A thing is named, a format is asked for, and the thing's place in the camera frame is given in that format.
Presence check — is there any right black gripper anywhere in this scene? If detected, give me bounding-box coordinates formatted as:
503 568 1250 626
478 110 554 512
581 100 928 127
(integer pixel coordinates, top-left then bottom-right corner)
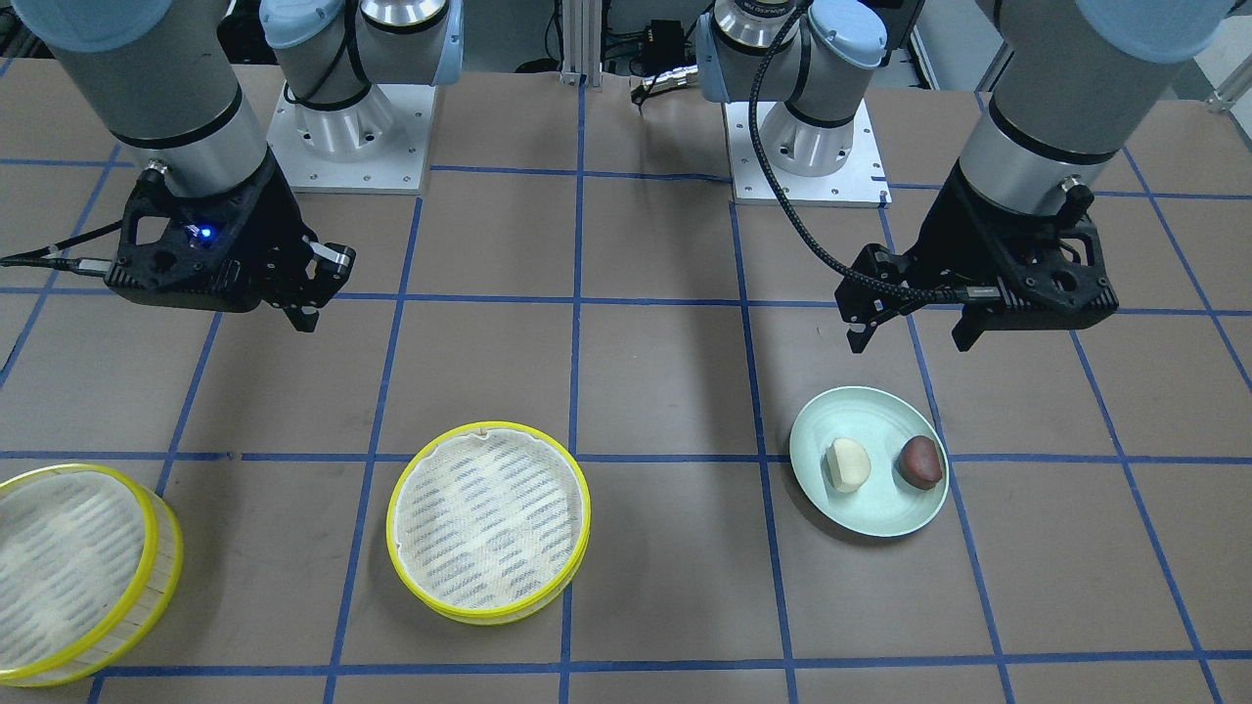
106 152 356 333

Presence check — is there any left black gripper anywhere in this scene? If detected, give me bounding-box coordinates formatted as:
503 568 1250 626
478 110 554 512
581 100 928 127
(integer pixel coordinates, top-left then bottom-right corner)
833 167 1119 355

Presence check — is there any brown steamed bun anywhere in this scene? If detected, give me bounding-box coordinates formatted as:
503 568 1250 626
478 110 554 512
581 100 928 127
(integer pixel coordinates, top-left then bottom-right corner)
895 435 945 491

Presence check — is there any white steamed bun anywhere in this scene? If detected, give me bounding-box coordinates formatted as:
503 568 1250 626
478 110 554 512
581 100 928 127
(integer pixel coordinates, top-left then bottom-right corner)
826 437 871 492

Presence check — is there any yellow bamboo steamer tray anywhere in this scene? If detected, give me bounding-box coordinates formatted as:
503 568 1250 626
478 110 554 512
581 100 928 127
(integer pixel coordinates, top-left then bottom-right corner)
1 463 185 689

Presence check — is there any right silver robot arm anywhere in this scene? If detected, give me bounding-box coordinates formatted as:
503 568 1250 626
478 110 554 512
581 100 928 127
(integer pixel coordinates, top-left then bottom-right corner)
3 1 464 332

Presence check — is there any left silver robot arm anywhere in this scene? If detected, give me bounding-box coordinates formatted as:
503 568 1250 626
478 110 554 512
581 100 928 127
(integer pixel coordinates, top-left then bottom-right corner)
694 1 1249 353

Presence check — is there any yellow bamboo steamer base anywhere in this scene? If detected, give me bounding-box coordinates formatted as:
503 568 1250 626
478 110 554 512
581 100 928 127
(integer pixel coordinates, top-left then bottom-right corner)
384 420 592 628

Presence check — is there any light green plate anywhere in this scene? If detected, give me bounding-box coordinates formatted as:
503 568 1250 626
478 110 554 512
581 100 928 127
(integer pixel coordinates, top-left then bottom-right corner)
788 386 952 537

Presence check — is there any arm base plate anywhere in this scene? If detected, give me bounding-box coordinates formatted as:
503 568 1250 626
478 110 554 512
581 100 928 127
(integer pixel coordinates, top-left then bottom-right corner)
724 101 893 205
267 84 438 195

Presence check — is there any black braided cable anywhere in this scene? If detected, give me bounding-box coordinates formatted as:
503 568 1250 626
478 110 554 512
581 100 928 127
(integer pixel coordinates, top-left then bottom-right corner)
747 0 1002 304

